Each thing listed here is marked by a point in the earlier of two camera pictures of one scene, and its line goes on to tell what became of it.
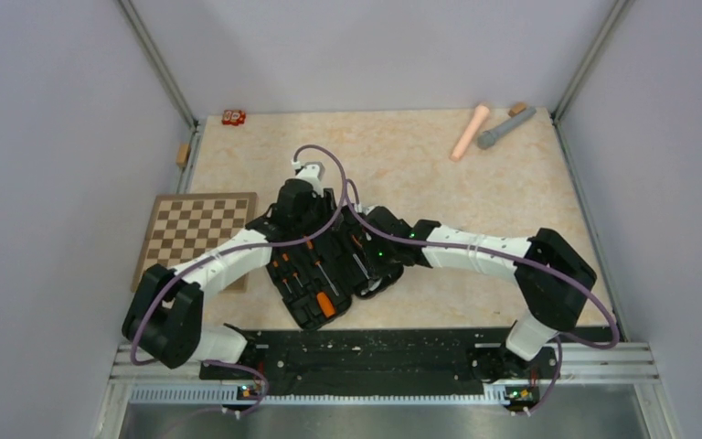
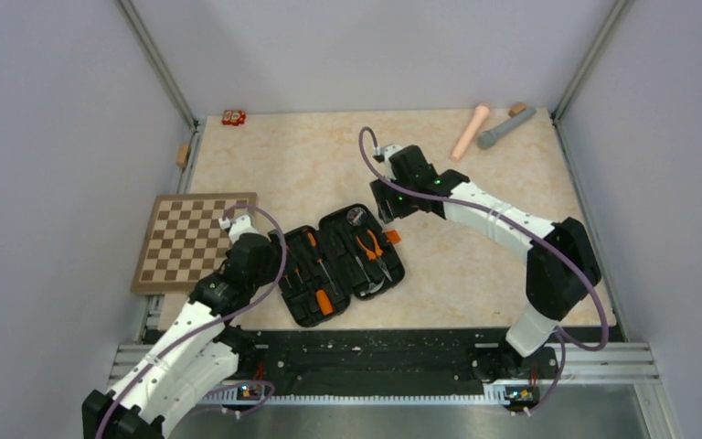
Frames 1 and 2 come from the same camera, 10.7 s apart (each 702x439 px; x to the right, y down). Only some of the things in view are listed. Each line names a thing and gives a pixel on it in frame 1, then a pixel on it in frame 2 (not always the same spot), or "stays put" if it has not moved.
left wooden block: [183, 155] stays put
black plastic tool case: [317, 275] stays put
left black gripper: [327, 205] → [274, 259]
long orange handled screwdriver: [325, 305] stays put
